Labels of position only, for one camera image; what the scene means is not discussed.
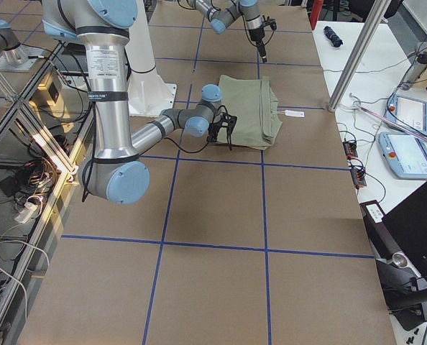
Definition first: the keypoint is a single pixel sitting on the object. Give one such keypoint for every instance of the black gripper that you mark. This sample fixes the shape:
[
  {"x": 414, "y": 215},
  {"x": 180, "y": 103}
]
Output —
[
  {"x": 257, "y": 34},
  {"x": 229, "y": 134}
]

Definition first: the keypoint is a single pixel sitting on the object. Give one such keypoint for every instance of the olive green long-sleeve shirt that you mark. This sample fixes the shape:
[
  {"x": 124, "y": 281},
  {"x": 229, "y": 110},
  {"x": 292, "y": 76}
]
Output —
[{"x": 254, "y": 104}]

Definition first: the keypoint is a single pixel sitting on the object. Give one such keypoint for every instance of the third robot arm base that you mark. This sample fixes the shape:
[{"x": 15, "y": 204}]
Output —
[{"x": 14, "y": 57}]

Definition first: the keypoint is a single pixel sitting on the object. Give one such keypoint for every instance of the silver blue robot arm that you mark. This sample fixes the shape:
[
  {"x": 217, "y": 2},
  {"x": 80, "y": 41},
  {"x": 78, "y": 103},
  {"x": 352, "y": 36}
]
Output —
[
  {"x": 113, "y": 171},
  {"x": 220, "y": 19}
]

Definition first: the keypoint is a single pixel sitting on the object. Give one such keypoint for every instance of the dark blue folded cloth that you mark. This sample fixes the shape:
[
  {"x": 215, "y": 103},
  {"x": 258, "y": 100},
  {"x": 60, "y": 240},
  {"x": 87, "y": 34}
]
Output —
[{"x": 332, "y": 37}]

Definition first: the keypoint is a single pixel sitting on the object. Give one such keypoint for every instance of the white paper hang tag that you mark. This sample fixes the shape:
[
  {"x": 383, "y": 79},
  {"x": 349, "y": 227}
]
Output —
[{"x": 292, "y": 113}]

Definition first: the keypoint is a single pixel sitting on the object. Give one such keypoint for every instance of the metal cane rod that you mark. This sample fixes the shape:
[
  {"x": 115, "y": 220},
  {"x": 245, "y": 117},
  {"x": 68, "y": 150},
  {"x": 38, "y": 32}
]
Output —
[{"x": 358, "y": 104}]

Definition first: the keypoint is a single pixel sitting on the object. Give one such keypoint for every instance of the brown paper table cover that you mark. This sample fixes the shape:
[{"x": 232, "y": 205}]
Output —
[{"x": 227, "y": 246}]

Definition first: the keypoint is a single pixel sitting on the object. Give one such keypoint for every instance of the orange black circuit board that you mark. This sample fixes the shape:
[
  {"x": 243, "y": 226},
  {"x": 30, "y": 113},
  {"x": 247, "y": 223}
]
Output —
[
  {"x": 358, "y": 176},
  {"x": 350, "y": 149}
]

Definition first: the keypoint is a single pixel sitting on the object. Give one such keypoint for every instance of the grey water bottle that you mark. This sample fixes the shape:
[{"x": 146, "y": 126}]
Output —
[{"x": 415, "y": 71}]

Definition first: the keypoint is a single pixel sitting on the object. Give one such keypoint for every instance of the upper teach pendant tablet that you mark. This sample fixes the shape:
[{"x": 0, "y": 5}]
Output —
[{"x": 407, "y": 112}]

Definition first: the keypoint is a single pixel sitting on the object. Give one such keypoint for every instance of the teach pendant tablet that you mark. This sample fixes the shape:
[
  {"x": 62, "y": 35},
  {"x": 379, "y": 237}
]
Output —
[
  {"x": 407, "y": 112},
  {"x": 405, "y": 155}
]

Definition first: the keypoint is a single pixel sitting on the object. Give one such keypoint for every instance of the lower teach pendant tablet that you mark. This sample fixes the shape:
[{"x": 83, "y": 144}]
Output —
[{"x": 405, "y": 155}]

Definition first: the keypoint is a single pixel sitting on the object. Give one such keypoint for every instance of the white power strip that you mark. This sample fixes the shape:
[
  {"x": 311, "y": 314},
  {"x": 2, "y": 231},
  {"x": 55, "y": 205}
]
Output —
[{"x": 29, "y": 211}]

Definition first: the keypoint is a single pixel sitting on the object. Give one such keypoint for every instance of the black box with label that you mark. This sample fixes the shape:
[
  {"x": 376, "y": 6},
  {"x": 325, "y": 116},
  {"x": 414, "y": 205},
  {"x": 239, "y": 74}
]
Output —
[{"x": 403, "y": 229}]

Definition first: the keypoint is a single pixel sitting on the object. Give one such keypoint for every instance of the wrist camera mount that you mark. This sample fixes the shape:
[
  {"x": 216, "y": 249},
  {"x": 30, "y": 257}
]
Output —
[
  {"x": 229, "y": 121},
  {"x": 268, "y": 22}
]

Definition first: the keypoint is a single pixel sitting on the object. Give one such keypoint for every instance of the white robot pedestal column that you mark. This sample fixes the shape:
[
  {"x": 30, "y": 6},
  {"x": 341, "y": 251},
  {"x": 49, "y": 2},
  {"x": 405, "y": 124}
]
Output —
[{"x": 147, "y": 91}]

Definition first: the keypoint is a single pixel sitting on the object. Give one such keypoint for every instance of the aluminium frame post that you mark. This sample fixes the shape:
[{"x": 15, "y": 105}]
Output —
[{"x": 369, "y": 28}]

